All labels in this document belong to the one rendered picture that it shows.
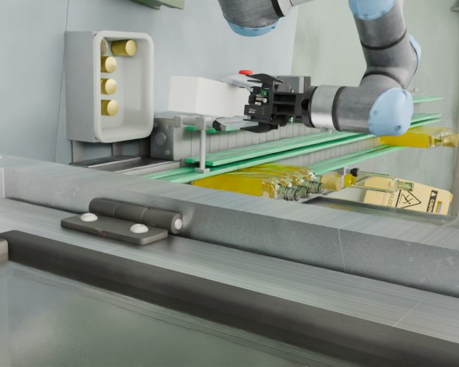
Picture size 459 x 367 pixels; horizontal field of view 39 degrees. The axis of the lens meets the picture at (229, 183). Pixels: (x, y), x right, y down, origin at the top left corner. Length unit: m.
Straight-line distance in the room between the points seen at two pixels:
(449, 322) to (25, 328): 0.15
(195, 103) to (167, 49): 0.52
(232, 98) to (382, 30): 0.32
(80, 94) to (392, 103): 0.64
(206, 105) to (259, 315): 0.93
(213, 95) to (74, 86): 0.33
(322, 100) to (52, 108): 0.57
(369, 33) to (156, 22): 0.68
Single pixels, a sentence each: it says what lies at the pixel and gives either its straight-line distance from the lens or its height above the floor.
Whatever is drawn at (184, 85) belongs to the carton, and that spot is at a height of 1.08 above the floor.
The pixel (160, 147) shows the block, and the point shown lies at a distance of 1.49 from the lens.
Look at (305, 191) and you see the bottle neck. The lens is 1.47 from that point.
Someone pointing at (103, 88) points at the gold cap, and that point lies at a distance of 1.39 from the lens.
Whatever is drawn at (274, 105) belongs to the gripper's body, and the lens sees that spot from 1.11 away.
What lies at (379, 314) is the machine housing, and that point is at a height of 1.70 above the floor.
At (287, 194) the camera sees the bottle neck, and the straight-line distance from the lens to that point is 1.42.
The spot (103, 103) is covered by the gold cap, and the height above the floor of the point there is 0.80.
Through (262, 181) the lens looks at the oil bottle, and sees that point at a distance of 1.44.
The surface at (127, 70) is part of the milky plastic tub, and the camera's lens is 1.49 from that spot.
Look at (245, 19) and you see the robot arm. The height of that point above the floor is 1.01.
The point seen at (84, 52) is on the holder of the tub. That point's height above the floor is 0.81.
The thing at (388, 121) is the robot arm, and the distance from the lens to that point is 1.04.
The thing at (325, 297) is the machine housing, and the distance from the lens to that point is 0.27.
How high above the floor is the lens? 1.78
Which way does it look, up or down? 33 degrees down
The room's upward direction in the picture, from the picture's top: 99 degrees clockwise
